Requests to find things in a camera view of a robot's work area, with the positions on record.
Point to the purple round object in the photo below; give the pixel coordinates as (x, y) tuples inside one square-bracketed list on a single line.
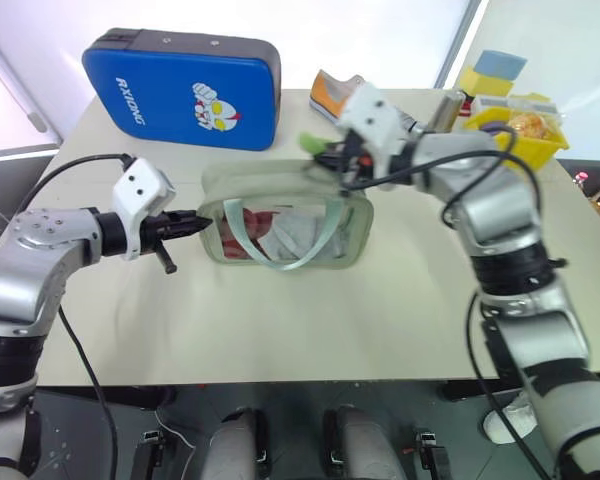
[(491, 128)]

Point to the black metal bracket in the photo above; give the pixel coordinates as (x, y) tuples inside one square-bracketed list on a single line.
[(147, 455), (432, 455)]

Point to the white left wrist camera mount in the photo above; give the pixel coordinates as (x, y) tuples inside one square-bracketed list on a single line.
[(142, 187)]

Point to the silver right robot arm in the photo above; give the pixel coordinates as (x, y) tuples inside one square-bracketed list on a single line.
[(500, 200)]

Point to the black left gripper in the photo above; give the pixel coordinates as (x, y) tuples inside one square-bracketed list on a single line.
[(160, 227)]

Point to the orange and grey shoe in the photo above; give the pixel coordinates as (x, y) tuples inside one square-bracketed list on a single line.
[(332, 95)]

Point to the yellow sponge block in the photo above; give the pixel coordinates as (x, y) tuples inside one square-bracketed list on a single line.
[(482, 84)]

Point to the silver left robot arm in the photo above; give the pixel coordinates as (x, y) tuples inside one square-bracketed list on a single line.
[(27, 260)]

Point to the blue sponge block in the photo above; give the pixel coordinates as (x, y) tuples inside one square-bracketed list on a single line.
[(500, 64)]

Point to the blue cartoon print case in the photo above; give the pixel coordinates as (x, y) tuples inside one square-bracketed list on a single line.
[(180, 90)]

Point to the pink cloth in pouch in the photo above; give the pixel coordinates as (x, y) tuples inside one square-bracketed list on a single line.
[(250, 225)]

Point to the grey rounded shape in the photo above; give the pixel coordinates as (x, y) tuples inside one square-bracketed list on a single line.
[(367, 445)]

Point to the green pouch with clear window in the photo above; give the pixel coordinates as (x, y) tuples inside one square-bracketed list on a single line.
[(290, 195)]

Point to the silver metal can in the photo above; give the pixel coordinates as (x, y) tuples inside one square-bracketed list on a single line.
[(445, 112)]

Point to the yellow plastic bin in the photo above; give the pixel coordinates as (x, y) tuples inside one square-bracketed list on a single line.
[(542, 145)]

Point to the grey cloth in pouch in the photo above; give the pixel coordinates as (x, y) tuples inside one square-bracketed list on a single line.
[(300, 237)]

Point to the orange snack packet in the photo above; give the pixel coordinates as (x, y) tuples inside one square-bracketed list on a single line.
[(530, 125)]

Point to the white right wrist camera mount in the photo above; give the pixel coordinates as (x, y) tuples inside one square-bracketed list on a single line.
[(372, 117)]

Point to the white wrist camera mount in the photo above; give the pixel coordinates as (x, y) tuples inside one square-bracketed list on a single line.
[(372, 117), (142, 187)]

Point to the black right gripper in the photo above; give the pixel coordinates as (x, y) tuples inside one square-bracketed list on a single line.
[(354, 162)]

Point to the white crumpled object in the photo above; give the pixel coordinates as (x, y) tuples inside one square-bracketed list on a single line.
[(510, 420)]

